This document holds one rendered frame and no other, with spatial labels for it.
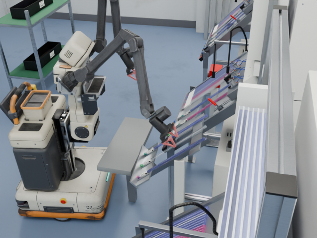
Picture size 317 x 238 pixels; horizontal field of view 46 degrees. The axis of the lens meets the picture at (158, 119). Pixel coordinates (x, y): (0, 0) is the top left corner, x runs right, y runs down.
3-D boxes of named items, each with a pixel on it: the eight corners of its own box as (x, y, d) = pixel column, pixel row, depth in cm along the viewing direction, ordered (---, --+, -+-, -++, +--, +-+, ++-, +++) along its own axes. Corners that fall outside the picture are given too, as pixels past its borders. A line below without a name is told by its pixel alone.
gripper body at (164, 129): (172, 124, 215) (163, 116, 213) (170, 135, 207) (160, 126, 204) (164, 130, 218) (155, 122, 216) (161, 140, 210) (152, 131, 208)
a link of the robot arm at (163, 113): (146, 108, 215) (140, 111, 207) (161, 96, 210) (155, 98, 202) (158, 125, 214) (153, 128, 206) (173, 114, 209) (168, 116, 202)
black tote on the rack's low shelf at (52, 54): (38, 71, 421) (36, 62, 414) (25, 69, 424) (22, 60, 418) (62, 50, 466) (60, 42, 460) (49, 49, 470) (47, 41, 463)
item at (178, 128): (172, 146, 247) (169, 143, 246) (191, 96, 299) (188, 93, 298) (193, 133, 236) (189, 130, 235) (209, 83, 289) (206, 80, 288)
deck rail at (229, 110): (173, 151, 247) (166, 145, 245) (173, 149, 248) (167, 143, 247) (262, 97, 207) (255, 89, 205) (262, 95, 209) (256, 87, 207)
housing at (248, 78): (258, 99, 211) (242, 82, 208) (261, 62, 250) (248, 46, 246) (270, 92, 207) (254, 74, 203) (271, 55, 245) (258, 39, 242)
